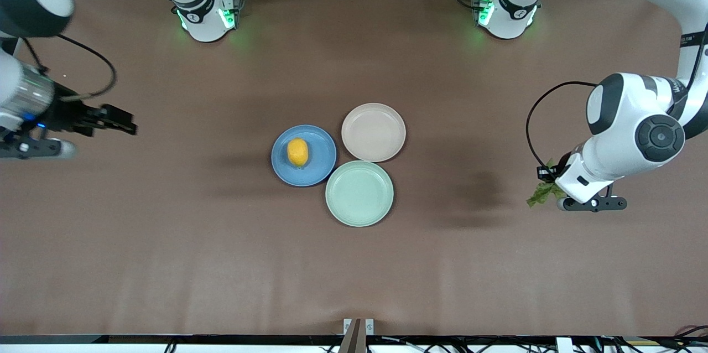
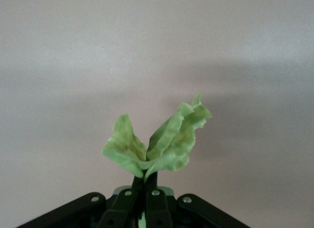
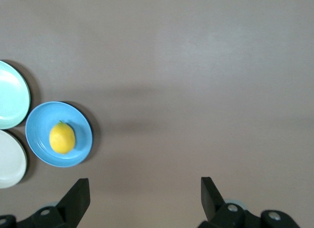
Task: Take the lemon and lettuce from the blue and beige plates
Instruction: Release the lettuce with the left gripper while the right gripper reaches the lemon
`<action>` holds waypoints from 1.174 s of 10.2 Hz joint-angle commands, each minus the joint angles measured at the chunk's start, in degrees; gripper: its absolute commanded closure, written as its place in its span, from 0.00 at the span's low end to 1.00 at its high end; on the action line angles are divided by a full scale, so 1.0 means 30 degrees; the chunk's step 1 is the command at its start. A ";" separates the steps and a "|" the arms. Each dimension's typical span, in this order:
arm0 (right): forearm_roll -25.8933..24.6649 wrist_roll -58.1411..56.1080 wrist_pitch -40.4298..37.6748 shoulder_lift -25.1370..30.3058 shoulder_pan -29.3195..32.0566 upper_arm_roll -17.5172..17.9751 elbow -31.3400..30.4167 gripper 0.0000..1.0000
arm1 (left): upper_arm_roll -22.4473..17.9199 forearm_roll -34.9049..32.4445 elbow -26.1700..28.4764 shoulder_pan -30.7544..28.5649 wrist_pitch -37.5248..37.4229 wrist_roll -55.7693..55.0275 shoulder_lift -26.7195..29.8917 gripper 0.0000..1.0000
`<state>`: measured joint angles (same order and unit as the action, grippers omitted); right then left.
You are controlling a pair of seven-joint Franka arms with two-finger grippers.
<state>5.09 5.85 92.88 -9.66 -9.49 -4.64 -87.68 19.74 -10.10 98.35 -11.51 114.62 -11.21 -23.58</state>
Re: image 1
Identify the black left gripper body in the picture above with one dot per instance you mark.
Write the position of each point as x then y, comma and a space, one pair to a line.
561, 167

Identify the blue plate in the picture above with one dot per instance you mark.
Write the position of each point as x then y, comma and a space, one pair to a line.
321, 167

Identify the yellow lemon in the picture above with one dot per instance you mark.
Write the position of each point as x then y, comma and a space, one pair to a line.
297, 152

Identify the pale green plate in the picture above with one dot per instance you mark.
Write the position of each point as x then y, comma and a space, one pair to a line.
359, 193

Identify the metal bracket with brown bar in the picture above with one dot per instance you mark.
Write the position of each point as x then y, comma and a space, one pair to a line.
358, 333

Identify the green lettuce leaf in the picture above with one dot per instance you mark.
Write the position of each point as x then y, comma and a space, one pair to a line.
542, 192

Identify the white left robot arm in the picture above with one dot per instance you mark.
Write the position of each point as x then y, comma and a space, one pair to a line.
625, 120

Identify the beige plate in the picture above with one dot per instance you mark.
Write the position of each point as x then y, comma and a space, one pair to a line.
373, 131

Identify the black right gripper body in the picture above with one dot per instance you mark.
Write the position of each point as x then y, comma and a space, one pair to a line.
65, 113

